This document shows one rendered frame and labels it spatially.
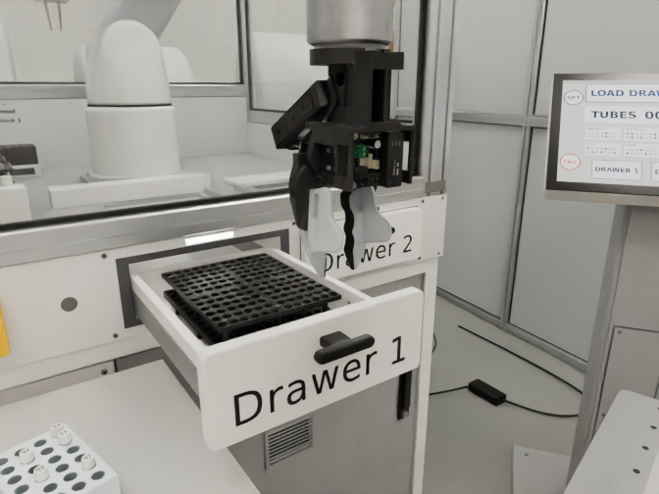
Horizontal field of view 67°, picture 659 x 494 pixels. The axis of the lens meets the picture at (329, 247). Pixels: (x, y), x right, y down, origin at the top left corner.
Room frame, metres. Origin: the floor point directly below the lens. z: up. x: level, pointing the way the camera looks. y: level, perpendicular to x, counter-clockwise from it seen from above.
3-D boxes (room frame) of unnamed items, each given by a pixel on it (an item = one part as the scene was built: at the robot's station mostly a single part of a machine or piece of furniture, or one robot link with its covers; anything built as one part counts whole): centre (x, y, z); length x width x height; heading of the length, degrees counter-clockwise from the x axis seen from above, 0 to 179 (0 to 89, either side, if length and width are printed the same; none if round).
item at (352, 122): (0.47, -0.02, 1.14); 0.09 x 0.08 x 0.12; 35
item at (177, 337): (0.68, 0.12, 0.86); 0.40 x 0.26 x 0.06; 35
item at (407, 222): (0.95, -0.07, 0.87); 0.29 x 0.02 x 0.11; 125
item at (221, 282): (0.67, 0.12, 0.87); 0.22 x 0.18 x 0.06; 35
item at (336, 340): (0.48, -0.01, 0.91); 0.07 x 0.04 x 0.01; 125
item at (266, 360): (0.51, 0.01, 0.87); 0.29 x 0.02 x 0.11; 125
